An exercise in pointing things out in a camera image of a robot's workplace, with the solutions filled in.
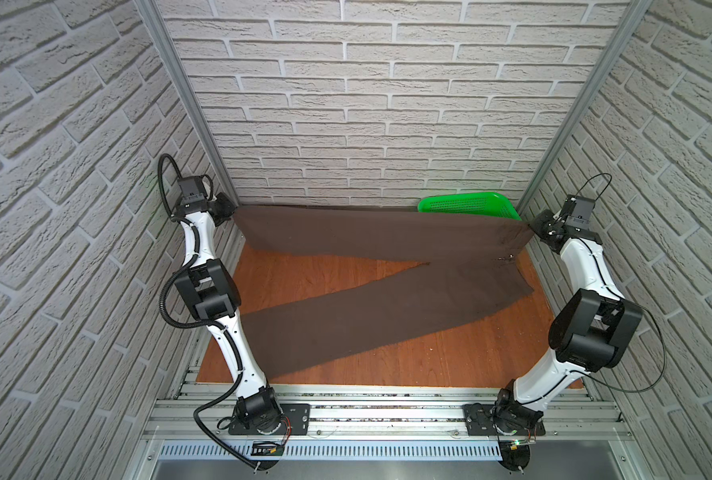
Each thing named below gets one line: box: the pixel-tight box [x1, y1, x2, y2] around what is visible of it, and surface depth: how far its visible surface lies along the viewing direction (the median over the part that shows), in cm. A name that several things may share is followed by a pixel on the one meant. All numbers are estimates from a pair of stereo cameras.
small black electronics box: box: [251, 441, 285, 456], surface depth 74 cm
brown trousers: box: [233, 205, 534, 377], surface depth 99 cm
